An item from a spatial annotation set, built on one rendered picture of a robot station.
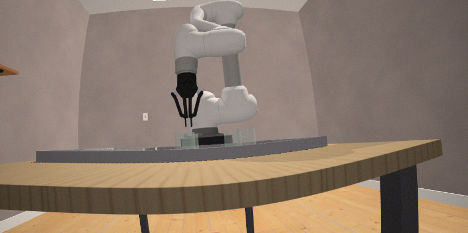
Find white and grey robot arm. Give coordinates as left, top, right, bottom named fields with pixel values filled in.
left=174, top=0, right=257, bottom=137

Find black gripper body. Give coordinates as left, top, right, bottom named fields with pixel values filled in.
left=176, top=72, right=198, bottom=98

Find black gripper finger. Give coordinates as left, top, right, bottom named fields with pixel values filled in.
left=171, top=88, right=189, bottom=132
left=188, top=88, right=203, bottom=132

